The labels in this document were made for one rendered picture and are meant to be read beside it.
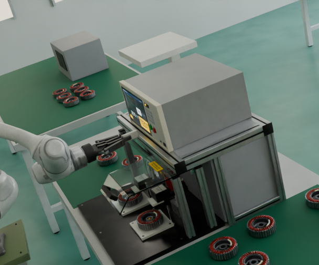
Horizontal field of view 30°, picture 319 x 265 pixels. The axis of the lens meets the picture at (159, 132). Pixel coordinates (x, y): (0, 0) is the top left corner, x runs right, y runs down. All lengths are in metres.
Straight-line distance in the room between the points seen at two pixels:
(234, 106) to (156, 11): 5.11
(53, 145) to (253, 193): 0.86
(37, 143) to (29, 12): 4.88
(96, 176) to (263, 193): 1.02
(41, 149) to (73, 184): 1.03
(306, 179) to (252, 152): 0.37
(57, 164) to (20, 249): 0.67
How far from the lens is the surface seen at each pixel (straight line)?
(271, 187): 2.52
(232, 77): 2.38
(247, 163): 2.41
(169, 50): 3.30
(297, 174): 2.73
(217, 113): 2.38
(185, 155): 2.29
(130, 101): 2.59
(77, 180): 3.19
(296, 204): 2.53
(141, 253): 2.43
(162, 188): 2.50
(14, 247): 2.77
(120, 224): 2.65
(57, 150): 2.13
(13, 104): 4.73
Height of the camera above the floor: 2.14
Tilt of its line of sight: 24 degrees down
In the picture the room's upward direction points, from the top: 16 degrees counter-clockwise
